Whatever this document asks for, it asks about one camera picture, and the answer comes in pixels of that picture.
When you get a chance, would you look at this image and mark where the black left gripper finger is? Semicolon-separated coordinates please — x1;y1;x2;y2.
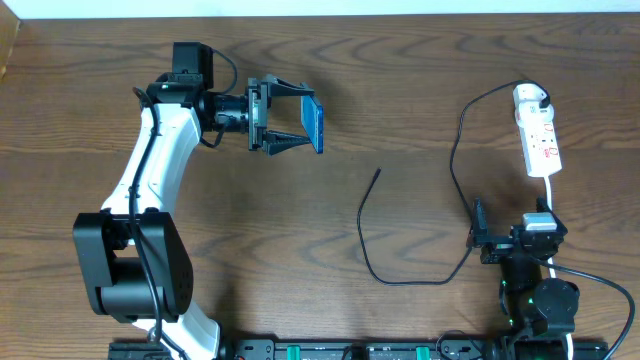
263;130;311;155
264;74;315;97

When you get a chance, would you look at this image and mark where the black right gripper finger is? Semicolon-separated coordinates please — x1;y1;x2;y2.
472;198;488;237
535;196;561;225

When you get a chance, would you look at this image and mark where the blue Galaxy smartphone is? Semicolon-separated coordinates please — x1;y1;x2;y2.
301;95;324;154

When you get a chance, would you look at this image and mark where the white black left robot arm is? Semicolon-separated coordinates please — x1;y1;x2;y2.
72;42;324;359

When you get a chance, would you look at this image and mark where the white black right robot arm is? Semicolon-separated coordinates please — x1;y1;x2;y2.
467;197;580;359

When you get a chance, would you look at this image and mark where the white power strip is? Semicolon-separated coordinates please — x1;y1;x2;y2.
516;112;562;178

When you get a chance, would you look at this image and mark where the brown cardboard panel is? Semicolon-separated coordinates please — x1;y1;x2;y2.
0;1;22;78

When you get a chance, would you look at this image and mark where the black USB charging cable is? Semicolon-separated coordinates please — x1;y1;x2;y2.
356;79;552;287

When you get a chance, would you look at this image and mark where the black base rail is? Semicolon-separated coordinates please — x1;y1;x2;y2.
106;338;608;360

